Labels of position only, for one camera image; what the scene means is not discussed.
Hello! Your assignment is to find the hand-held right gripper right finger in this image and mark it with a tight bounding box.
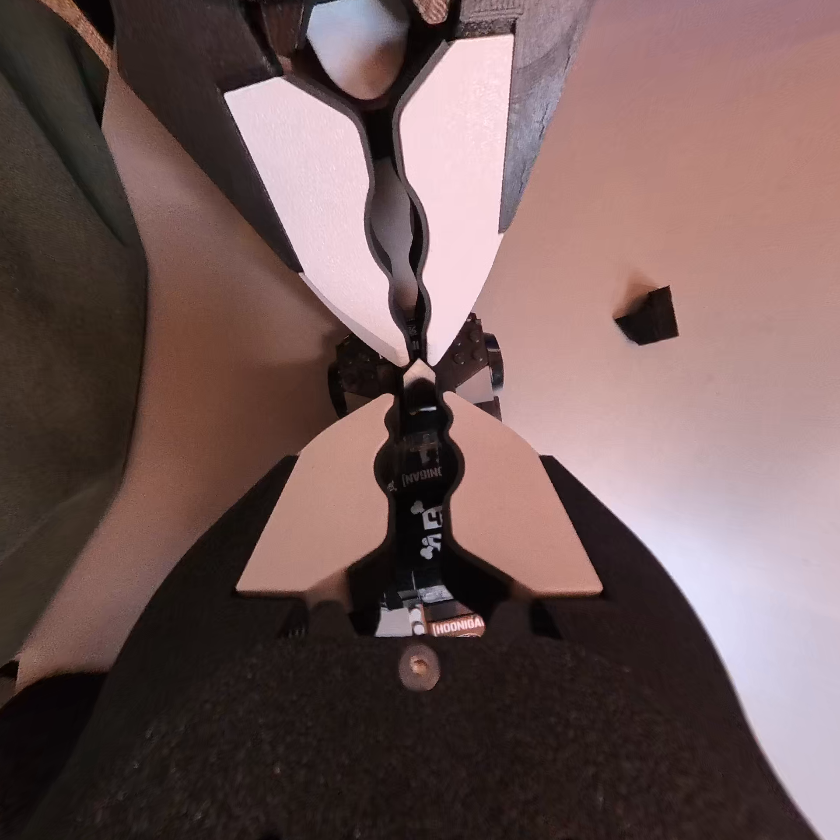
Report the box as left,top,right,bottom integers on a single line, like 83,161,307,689
440,390,605,602

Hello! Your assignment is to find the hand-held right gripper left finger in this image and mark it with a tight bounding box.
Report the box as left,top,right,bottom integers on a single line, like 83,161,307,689
237,394,399,605

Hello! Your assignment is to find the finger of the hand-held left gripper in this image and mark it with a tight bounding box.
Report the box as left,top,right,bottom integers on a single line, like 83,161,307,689
394,33,515,362
224,77,418,368

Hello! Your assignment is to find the black lego car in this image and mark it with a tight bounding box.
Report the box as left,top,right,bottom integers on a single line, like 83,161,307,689
329,315,506,640

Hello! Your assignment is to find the small black lego brick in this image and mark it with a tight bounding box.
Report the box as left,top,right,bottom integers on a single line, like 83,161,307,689
615,285,679,345

